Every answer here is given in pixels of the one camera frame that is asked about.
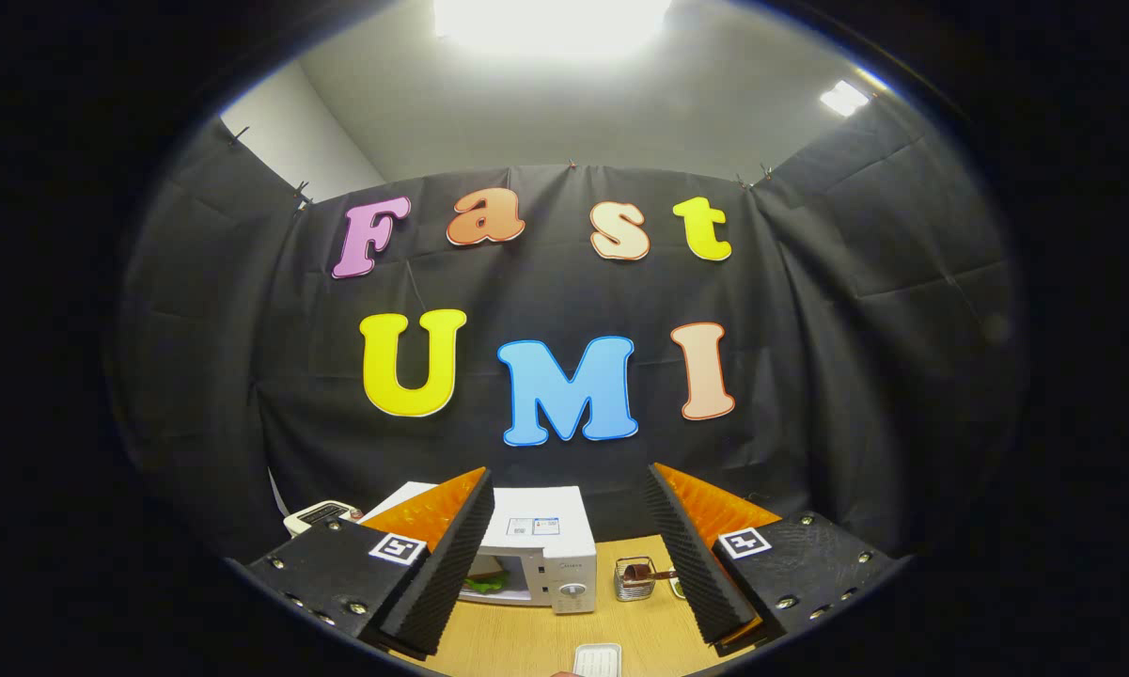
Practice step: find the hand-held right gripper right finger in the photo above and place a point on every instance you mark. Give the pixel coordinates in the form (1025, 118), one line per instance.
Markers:
(686, 564)

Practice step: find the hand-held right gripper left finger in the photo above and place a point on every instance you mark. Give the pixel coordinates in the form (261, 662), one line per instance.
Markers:
(451, 564)

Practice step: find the sandwich with green lettuce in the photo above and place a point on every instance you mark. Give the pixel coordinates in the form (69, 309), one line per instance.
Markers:
(487, 583)

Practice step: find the white microwave oven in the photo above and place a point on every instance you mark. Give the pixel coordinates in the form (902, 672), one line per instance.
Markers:
(545, 545)

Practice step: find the brown wooden spoon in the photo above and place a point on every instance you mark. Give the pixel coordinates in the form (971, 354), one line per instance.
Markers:
(653, 574)

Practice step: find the metal mesh cup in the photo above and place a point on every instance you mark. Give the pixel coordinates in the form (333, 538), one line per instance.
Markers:
(632, 588)

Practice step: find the white rectangular plate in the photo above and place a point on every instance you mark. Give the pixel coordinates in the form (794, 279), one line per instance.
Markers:
(598, 660)

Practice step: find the white toaster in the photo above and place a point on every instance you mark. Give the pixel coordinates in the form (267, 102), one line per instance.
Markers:
(320, 514)

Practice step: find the black backdrop cloth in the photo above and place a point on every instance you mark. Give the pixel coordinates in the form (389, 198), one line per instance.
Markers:
(808, 376)

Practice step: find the small ceiling light panel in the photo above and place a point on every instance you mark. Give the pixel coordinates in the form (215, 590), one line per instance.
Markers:
(844, 98)

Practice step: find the large ceiling light panel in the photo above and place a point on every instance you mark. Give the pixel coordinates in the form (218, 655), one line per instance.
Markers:
(550, 23)

